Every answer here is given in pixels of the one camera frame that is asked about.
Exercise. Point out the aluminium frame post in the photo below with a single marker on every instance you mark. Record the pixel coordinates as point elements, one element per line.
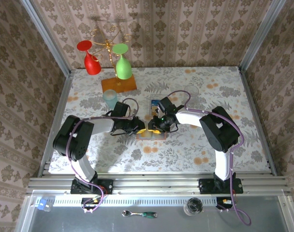
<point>46,36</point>
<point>257,36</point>

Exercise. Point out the clear glass jar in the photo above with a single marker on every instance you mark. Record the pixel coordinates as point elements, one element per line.
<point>193,206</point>

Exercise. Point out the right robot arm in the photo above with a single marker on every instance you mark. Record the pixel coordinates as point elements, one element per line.
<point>219,135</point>

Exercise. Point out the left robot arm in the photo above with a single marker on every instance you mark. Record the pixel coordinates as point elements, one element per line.
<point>70,141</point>

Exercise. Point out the floral print tablecloth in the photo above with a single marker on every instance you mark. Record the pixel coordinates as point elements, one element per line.
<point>161,154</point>

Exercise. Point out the black connector block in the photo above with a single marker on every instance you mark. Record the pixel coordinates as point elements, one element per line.
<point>89,201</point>
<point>220,205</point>

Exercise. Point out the gold glass rack wooden base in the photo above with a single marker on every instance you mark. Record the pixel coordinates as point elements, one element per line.
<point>113,85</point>

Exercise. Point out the red wine glass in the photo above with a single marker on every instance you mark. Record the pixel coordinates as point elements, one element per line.
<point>91,65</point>

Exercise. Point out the frosted blue tumbler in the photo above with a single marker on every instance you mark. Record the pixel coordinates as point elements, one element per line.
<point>110,97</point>

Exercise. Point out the blue white plastic connector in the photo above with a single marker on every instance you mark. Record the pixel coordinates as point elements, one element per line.
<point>43,204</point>

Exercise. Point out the green wine glass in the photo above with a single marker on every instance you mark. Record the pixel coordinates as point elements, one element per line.
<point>123,68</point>

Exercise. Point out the aluminium side rail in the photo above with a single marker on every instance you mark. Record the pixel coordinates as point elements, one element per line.
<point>62,96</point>
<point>254,108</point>

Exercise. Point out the aluminium front rail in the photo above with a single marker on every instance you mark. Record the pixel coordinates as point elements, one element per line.
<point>161,183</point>

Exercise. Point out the clear drinking glass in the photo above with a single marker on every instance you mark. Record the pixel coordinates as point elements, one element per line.
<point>195,90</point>

